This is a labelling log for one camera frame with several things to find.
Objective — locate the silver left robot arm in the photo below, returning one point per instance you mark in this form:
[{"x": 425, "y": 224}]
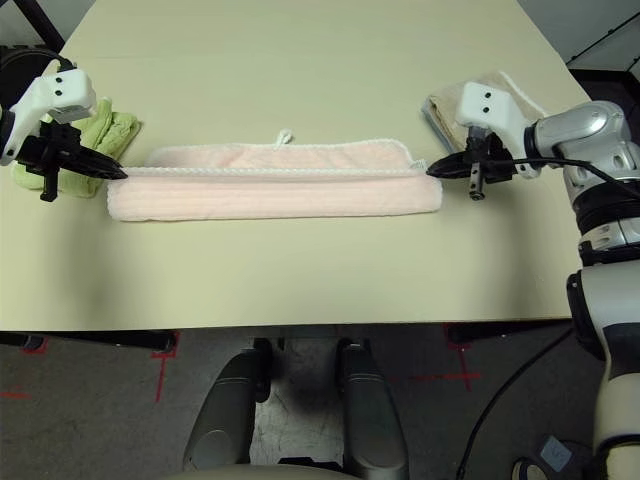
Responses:
[{"x": 4, "y": 135}]

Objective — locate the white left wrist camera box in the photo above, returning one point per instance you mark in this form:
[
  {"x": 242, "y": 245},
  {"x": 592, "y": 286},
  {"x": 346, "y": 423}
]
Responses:
[{"x": 65, "y": 92}]

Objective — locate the grey robot leg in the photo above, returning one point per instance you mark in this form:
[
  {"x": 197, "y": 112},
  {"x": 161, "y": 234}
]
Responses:
[
  {"x": 225, "y": 420},
  {"x": 370, "y": 415}
]

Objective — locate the grey robot right leg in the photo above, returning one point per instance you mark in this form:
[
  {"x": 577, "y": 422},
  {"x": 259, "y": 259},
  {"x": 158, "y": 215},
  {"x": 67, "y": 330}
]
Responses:
[{"x": 370, "y": 415}]

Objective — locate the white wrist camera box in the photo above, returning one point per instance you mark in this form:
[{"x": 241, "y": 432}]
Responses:
[
  {"x": 485, "y": 102},
  {"x": 65, "y": 92}
]

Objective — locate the pink terry towel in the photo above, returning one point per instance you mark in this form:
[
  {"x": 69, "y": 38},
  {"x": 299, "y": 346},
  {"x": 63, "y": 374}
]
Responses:
[{"x": 275, "y": 200}]

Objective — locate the grey robot left leg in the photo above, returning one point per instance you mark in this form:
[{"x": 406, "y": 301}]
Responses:
[{"x": 225, "y": 420}]

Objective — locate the green terry towel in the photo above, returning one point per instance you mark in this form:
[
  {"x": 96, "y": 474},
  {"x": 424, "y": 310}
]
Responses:
[{"x": 115, "y": 130}]

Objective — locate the black metal bar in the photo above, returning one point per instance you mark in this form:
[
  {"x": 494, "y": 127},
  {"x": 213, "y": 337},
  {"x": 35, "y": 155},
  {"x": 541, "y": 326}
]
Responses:
[{"x": 605, "y": 42}]

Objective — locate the black foam floor mat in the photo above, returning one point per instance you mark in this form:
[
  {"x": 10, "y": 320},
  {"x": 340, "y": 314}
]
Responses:
[{"x": 20, "y": 65}]

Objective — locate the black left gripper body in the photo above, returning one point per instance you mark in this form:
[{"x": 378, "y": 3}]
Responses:
[{"x": 55, "y": 150}]

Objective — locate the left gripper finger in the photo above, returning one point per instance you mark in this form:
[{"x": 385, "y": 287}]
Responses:
[
  {"x": 100, "y": 172},
  {"x": 95, "y": 159}
]

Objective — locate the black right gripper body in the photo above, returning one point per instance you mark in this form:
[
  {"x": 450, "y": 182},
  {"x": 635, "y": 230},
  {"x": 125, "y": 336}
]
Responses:
[{"x": 492, "y": 160}]

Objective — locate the grey blue floor object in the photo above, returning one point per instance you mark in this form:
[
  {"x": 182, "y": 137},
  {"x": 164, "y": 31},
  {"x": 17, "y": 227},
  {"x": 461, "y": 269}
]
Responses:
[{"x": 555, "y": 451}]

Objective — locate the black table foot bar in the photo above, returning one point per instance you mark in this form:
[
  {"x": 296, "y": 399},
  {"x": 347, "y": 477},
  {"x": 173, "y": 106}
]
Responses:
[{"x": 125, "y": 340}]

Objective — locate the black metal table frame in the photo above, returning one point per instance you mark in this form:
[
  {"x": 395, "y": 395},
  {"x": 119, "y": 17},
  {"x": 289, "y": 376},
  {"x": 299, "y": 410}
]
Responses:
[{"x": 60, "y": 25}]

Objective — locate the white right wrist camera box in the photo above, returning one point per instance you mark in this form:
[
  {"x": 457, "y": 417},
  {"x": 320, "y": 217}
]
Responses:
[{"x": 485, "y": 102}]

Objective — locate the beige folded towel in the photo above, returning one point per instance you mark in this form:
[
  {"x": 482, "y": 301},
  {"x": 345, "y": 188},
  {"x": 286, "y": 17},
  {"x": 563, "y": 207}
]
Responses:
[{"x": 428, "y": 119}]

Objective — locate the beige terry towel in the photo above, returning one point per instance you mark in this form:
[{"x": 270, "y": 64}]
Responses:
[{"x": 445, "y": 107}]

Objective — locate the beige robot torso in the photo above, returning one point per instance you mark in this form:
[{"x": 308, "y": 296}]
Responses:
[{"x": 265, "y": 472}]

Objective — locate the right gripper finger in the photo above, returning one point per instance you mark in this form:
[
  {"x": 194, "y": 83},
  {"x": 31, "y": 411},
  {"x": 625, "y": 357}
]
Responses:
[
  {"x": 455, "y": 161},
  {"x": 452, "y": 173}
]

